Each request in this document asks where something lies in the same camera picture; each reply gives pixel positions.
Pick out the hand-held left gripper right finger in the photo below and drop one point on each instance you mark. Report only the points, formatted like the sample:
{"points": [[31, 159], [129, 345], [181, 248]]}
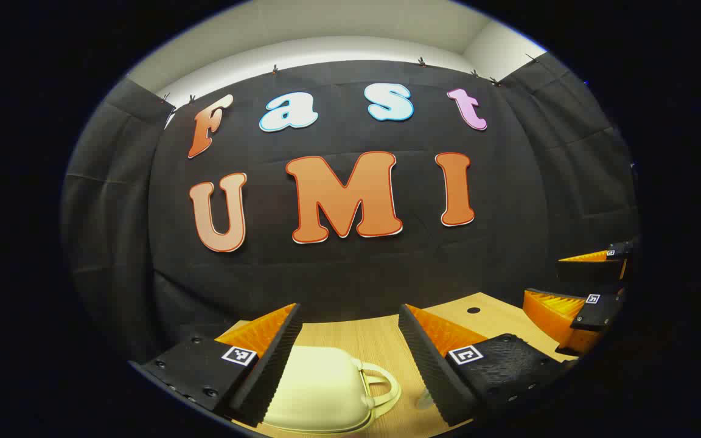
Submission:
{"points": [[429, 371]]}

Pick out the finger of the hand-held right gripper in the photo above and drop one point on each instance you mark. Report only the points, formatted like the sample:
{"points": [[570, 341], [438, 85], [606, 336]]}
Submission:
{"points": [[554, 316], [591, 271]]}

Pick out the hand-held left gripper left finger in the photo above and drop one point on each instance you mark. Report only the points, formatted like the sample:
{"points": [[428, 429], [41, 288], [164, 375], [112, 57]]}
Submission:
{"points": [[271, 371]]}

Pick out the cream suitcase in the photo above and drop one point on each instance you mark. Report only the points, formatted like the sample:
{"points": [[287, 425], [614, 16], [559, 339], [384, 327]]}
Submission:
{"points": [[320, 389]]}

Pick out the black backdrop cloth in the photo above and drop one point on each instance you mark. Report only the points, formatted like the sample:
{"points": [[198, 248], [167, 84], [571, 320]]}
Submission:
{"points": [[509, 182]]}

